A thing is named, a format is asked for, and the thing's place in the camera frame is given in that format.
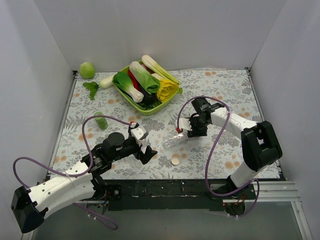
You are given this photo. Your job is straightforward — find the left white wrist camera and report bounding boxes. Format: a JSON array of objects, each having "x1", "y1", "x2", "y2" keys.
[{"x1": 129, "y1": 123, "x2": 149, "y2": 141}]

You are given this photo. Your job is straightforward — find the red chili pepper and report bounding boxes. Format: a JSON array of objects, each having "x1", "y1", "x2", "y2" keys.
[{"x1": 128, "y1": 70, "x2": 140, "y2": 91}]

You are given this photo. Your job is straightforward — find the napa cabbage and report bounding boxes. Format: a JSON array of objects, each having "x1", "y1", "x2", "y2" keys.
[{"x1": 129, "y1": 61, "x2": 161, "y2": 94}]

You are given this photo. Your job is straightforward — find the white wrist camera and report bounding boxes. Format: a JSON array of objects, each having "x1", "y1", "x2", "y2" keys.
[
  {"x1": 177, "y1": 117, "x2": 192, "y2": 131},
  {"x1": 129, "y1": 123, "x2": 149, "y2": 141}
]

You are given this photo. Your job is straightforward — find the green bok choy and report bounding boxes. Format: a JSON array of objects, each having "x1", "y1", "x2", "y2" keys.
[{"x1": 112, "y1": 72, "x2": 144, "y2": 103}]

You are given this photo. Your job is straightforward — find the clear pill organizer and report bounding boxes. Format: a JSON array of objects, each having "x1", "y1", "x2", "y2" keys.
[{"x1": 162, "y1": 132, "x2": 188, "y2": 149}]

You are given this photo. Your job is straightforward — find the white green leek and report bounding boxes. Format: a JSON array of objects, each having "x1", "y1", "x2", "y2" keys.
[{"x1": 141, "y1": 54, "x2": 181, "y2": 85}]

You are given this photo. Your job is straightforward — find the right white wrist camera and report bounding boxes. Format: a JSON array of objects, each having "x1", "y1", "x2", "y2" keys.
[{"x1": 177, "y1": 117, "x2": 192, "y2": 131}]

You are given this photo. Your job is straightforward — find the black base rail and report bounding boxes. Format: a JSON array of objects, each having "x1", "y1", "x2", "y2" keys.
[{"x1": 77, "y1": 178, "x2": 251, "y2": 213}]

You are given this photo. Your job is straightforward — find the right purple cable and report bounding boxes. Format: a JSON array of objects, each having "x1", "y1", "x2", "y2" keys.
[{"x1": 176, "y1": 95, "x2": 261, "y2": 218}]

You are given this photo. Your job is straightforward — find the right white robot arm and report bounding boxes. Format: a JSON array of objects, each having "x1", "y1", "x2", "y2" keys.
[{"x1": 187, "y1": 97, "x2": 283, "y2": 199}]

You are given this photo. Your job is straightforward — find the green round cabbage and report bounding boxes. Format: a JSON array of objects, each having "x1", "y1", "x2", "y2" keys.
[{"x1": 79, "y1": 62, "x2": 95, "y2": 79}]

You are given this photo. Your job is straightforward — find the white radish with leaves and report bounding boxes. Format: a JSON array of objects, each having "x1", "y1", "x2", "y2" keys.
[{"x1": 82, "y1": 74, "x2": 115, "y2": 101}]

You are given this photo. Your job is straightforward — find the yellow lettuce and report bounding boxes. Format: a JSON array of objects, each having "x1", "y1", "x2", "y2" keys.
[{"x1": 156, "y1": 78, "x2": 183, "y2": 103}]

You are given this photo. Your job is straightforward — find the dark purple eggplant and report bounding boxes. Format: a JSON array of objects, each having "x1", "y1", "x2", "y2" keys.
[{"x1": 138, "y1": 85, "x2": 158, "y2": 105}]

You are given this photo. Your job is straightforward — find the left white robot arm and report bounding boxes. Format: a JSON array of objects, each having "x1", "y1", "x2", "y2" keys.
[{"x1": 11, "y1": 132, "x2": 157, "y2": 234}]

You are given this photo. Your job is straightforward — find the green plastic tray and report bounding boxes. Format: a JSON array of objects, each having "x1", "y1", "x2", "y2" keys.
[{"x1": 112, "y1": 60, "x2": 179, "y2": 116}]

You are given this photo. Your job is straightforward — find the white bottle cap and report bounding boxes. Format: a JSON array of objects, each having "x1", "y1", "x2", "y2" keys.
[{"x1": 171, "y1": 156, "x2": 180, "y2": 166}]

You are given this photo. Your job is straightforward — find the floral table mat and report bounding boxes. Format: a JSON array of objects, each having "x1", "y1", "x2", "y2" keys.
[{"x1": 50, "y1": 69, "x2": 262, "y2": 180}]

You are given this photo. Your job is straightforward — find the green cylindrical bottle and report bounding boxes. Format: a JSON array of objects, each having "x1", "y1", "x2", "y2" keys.
[{"x1": 94, "y1": 111, "x2": 108, "y2": 130}]

